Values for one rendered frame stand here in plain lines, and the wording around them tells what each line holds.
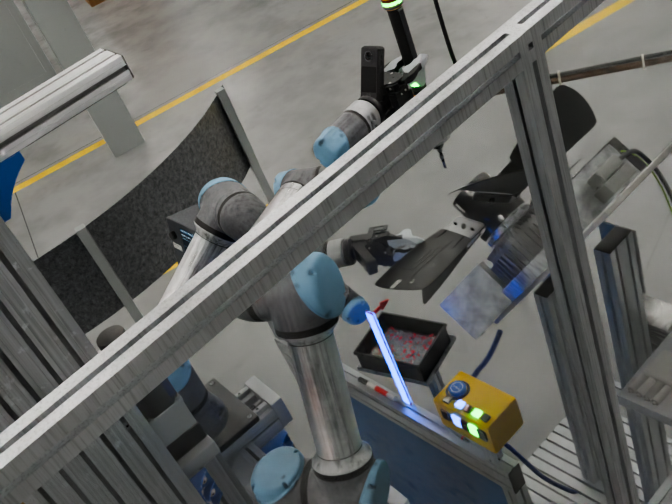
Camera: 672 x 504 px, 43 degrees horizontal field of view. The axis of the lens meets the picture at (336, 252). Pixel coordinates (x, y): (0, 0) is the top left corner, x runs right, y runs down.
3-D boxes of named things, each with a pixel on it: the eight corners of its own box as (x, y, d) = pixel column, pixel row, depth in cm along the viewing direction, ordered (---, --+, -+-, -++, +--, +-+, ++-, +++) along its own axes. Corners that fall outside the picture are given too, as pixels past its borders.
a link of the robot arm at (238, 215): (262, 199, 193) (381, 304, 223) (242, 183, 201) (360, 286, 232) (228, 238, 192) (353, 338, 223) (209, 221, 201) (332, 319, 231)
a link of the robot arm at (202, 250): (130, 384, 207) (233, 185, 200) (112, 354, 219) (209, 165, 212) (172, 394, 215) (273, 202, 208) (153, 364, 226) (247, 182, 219)
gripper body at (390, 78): (391, 101, 192) (361, 131, 186) (379, 67, 187) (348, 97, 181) (418, 103, 187) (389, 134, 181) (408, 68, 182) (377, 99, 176)
